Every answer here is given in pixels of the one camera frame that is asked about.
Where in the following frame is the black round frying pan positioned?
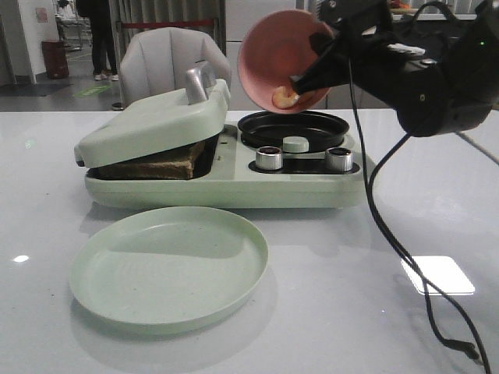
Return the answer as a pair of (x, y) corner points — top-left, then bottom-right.
(237, 111), (349, 153)

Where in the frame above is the orange shrimp piece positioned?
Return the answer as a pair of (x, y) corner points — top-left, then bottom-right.
(272, 86), (316, 109)

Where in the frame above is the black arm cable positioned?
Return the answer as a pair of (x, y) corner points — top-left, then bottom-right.
(345, 2), (493, 374)

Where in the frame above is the bread slice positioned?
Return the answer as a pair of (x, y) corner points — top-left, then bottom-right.
(96, 141), (206, 180)

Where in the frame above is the pink bowl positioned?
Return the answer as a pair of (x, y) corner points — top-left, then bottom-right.
(237, 9), (333, 114)

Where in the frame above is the light green round plate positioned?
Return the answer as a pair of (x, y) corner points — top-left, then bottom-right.
(69, 206), (269, 335)

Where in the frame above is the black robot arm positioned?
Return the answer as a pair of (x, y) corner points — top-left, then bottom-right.
(292, 1), (498, 137)

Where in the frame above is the standing person in background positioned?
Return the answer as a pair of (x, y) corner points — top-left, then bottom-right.
(76, 0), (119, 81)

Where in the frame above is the left grey upholstered chair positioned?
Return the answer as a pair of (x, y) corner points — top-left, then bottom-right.
(119, 27), (232, 108)

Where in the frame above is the green breakfast maker lid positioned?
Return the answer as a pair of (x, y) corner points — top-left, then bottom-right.
(74, 79), (230, 168)

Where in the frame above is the green breakfast maker base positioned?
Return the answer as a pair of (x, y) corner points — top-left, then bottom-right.
(84, 120), (366, 210)

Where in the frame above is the left silver control knob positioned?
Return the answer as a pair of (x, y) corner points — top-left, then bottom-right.
(255, 146), (283, 171)

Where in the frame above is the white refrigerator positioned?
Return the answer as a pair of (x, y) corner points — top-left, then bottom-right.
(225, 0), (296, 111)

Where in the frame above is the red trash bin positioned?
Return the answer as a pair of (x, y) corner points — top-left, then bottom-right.
(41, 41), (69, 79)

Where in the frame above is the right silver control knob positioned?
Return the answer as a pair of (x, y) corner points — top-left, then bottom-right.
(324, 147), (353, 172)

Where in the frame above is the silver control knob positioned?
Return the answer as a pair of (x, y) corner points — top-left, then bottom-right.
(255, 146), (283, 171)
(324, 147), (353, 172)

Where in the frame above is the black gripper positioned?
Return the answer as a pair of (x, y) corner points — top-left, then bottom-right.
(289, 1), (429, 105)

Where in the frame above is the red barrier belt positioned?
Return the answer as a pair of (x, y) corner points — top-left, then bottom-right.
(121, 19), (218, 29)

